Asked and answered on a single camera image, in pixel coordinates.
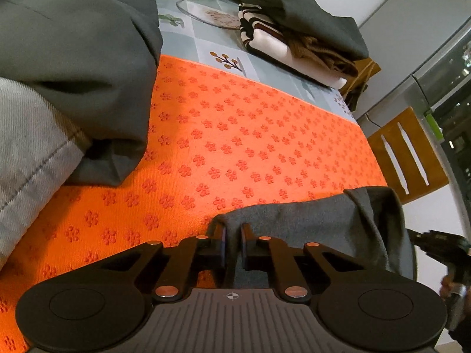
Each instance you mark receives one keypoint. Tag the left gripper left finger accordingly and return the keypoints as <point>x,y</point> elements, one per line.
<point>183,264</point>

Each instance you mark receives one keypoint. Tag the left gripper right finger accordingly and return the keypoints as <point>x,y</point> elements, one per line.
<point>277,259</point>

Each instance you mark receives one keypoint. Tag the dark grey fleece sweater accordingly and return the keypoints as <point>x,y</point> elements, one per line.
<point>366,223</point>

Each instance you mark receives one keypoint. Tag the near right wooden chair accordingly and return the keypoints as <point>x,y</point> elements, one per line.
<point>406,157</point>

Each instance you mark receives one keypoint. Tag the orange flower pattern mat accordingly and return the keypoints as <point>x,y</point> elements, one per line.
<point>216,142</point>

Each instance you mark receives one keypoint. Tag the light grey garment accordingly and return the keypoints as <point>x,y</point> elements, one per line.
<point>40,148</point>

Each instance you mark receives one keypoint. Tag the folded brown garment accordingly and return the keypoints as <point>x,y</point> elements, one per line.
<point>356,73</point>

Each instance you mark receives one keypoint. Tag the folded white striped garment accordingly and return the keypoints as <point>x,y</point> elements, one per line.
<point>261,36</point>

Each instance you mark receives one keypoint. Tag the silver refrigerator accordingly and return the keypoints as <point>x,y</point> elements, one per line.
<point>419,45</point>

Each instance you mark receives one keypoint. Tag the patterned tablecloth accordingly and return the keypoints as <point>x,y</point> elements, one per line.
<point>205,31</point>

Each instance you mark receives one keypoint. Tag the folded dark green sweater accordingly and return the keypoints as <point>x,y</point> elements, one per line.
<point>308,18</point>

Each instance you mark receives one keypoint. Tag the dark grey trousers pile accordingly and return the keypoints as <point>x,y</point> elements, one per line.
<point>96,62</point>

